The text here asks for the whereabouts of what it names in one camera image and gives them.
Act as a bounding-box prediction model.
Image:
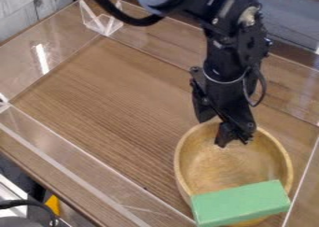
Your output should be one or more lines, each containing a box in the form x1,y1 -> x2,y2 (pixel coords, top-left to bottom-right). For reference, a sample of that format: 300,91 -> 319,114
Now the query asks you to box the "brown wooden bowl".
174,121 -> 296,227

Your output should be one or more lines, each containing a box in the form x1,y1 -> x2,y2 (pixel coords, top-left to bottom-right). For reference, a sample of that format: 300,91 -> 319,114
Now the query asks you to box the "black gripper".
189,65 -> 269,149

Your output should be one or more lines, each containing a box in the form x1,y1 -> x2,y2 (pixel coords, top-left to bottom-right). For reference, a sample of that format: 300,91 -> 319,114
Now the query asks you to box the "yellow black clamp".
46,194 -> 62,216

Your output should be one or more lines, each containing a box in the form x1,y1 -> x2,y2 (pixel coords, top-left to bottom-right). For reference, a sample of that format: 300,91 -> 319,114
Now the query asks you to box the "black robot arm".
139,0 -> 273,148

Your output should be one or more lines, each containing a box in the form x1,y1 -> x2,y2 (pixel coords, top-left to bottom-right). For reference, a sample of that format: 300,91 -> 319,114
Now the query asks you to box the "black cable lower left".
0,200 -> 62,227

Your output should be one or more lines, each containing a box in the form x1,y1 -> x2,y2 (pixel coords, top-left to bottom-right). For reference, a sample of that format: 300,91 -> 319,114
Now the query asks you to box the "clear acrylic corner bracket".
79,0 -> 123,36

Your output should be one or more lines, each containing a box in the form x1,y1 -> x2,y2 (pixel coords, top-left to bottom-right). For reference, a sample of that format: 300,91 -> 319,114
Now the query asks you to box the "green rectangular block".
191,180 -> 292,227

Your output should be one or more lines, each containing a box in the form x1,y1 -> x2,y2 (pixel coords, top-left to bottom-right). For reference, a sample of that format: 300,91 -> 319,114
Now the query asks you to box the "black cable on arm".
83,0 -> 167,27

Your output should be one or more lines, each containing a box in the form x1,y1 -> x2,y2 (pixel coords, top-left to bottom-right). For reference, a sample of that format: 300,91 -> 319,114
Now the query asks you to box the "clear acrylic enclosure wall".
0,0 -> 319,227

